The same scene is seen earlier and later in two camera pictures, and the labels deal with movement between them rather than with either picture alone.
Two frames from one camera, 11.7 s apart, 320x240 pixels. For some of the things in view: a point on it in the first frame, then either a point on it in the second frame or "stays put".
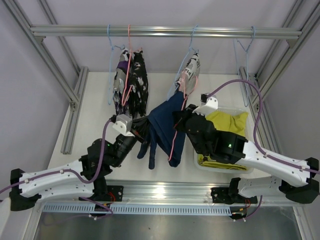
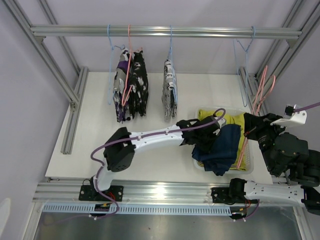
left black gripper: x=140 y=128 → x=207 y=148
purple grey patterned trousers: x=122 y=89 stays put
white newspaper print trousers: x=187 y=82 → x=169 y=96
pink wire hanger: x=185 y=95 → x=256 y=106
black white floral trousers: x=138 y=92 stays put
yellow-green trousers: x=234 y=122 stays put
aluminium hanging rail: x=68 y=30 stays put
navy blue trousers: x=161 y=130 → x=223 y=150
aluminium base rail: x=164 y=193 stays put
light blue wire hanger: x=112 y=47 stays put
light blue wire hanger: x=246 y=51 stays put
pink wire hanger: x=124 y=98 stays put
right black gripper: x=186 y=113 → x=252 y=123
